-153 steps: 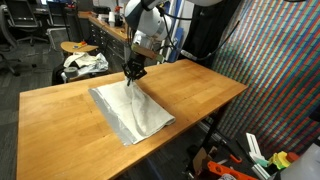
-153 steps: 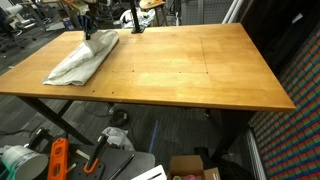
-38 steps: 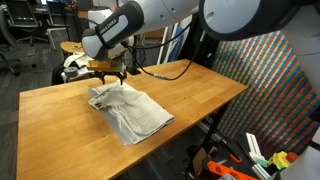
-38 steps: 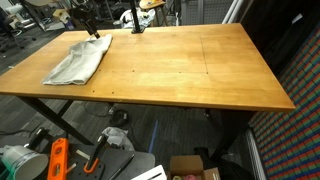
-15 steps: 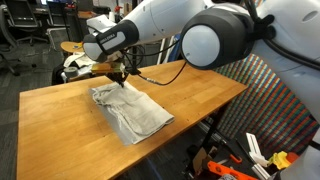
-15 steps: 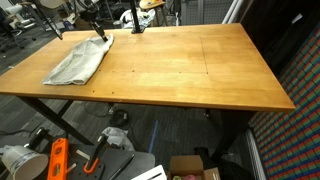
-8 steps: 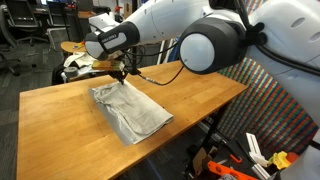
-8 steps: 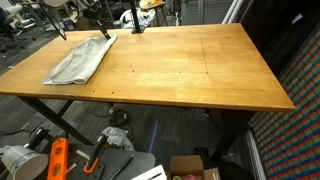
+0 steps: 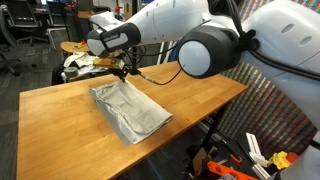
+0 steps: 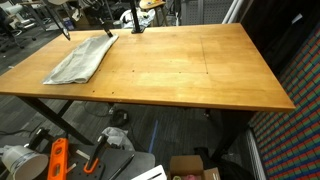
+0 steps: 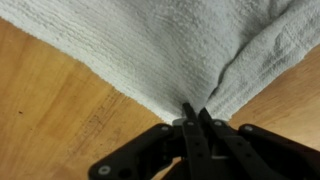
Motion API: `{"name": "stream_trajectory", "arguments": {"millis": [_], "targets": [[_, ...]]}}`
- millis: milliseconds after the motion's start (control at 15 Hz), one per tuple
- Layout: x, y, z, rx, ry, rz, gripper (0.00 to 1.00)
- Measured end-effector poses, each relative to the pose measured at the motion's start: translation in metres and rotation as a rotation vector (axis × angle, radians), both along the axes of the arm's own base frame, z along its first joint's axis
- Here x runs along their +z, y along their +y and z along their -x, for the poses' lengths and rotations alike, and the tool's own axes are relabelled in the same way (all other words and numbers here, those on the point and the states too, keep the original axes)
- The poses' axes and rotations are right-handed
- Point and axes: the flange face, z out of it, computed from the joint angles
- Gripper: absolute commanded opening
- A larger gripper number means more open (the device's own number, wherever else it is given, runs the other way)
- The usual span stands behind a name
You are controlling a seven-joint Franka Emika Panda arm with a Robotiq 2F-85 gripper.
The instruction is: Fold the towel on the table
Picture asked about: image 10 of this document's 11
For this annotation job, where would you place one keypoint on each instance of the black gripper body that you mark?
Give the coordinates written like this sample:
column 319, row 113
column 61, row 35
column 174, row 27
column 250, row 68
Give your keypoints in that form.
column 91, row 13

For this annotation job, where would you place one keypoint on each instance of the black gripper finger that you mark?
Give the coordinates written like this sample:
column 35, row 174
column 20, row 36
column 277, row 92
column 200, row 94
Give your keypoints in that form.
column 107, row 30
column 66, row 34

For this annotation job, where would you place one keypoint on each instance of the white cloth towel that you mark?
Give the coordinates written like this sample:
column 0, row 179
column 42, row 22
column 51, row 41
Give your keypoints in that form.
column 80, row 61

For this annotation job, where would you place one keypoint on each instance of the crumpled white cloth pile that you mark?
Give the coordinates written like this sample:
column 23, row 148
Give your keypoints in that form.
column 146, row 18

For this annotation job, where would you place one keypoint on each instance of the round wooden stool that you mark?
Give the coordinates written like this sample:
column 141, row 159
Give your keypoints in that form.
column 151, row 4

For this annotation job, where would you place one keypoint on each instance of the black office chair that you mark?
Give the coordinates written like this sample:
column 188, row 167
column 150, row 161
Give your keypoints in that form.
column 8, row 25

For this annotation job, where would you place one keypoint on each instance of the crumpled white plastic bag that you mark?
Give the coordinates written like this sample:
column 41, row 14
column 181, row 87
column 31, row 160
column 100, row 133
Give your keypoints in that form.
column 116, row 136

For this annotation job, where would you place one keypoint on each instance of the blue floor tape strip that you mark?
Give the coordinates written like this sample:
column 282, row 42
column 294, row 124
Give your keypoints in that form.
column 153, row 136

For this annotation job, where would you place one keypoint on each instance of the black orange bar clamp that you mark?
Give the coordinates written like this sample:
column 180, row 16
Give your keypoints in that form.
column 95, row 155

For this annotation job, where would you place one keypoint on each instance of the white vertical pipes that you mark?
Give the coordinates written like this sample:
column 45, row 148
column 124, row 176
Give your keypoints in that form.
column 233, row 10

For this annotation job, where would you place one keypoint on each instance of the black perforated board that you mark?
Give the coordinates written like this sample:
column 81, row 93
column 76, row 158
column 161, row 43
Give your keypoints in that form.
column 113, row 159

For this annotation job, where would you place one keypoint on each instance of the white plastic bucket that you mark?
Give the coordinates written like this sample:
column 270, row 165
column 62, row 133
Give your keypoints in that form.
column 23, row 162

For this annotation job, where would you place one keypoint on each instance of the black pen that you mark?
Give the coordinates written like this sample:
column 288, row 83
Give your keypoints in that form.
column 121, row 166

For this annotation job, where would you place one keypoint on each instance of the white flat box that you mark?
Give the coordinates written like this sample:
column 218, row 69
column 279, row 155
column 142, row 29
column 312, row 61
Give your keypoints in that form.
column 150, row 174

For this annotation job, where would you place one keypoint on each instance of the open cardboard box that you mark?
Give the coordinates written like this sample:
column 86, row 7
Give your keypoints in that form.
column 186, row 163

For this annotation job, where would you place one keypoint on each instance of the black bag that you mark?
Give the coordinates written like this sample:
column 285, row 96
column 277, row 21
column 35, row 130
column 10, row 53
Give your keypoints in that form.
column 236, row 171

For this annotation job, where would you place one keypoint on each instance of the white ribbed rail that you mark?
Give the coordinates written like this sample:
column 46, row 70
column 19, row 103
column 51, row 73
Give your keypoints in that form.
column 255, row 156

